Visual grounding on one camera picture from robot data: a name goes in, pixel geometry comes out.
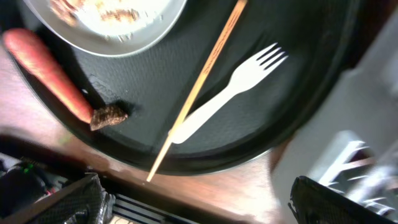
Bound grey plate with food scraps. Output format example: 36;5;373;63
26;0;186;57

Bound brown food chunk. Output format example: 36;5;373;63
90;105;128;131

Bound orange carrot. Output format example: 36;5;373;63
3;28;94;123

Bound wooden chopstick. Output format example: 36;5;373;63
146;0;248;182

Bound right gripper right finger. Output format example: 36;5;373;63
288;176;394;224

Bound white plastic fork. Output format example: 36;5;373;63
171;43;289;144

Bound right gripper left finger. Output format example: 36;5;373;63
1;173;116;224

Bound grey dishwasher rack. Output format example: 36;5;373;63
272;13;397;223

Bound round black serving tray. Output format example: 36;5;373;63
17;0;363;175

